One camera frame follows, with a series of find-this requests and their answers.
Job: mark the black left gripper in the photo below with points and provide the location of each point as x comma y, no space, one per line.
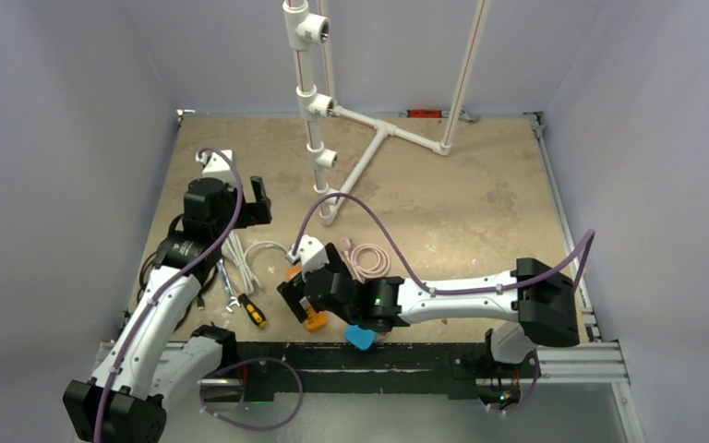
254,212

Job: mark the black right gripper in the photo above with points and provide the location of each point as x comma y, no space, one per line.
305,293

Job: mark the orange power strip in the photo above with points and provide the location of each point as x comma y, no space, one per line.
315,321

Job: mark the blue plug adapter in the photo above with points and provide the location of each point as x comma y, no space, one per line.
361,339

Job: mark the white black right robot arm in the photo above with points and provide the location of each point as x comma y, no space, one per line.
535,303

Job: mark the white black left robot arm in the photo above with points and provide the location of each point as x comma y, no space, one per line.
121,401

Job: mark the silver open-end wrench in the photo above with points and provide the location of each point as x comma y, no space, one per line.
231,297

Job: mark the yellow black handled screwdriver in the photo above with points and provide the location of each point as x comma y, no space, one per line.
254,313

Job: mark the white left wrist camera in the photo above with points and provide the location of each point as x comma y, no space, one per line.
217,166

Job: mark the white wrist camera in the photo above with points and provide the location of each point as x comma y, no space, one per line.
309,253
217,166

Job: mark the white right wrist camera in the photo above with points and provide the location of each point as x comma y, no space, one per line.
309,253

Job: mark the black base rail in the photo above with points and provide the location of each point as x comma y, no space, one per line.
455,370

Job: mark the white PVC pipe frame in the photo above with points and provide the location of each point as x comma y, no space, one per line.
308,34

